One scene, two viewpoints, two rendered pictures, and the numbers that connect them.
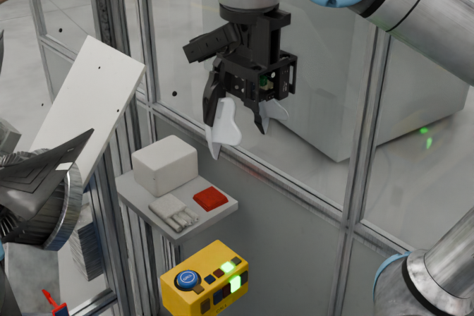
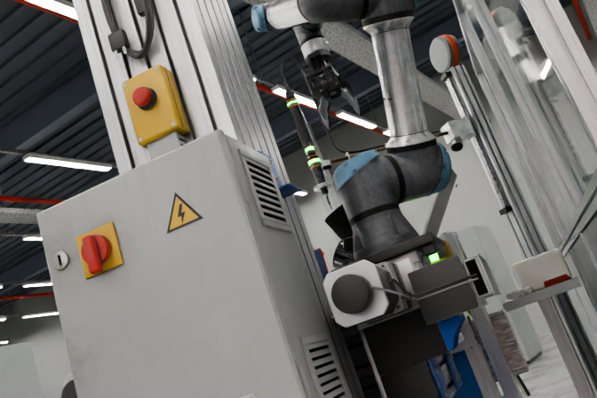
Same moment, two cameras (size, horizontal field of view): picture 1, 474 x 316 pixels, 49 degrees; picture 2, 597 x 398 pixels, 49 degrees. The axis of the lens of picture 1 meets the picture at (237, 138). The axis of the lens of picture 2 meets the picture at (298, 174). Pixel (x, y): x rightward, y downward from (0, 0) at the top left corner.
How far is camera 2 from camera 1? 179 cm
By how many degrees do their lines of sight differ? 75
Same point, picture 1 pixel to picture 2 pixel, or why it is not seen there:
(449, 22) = (272, 11)
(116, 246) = (482, 331)
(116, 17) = (495, 167)
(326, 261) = not seen: outside the picture
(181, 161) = (541, 258)
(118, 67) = not seen: hidden behind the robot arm
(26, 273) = not seen: hidden behind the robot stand
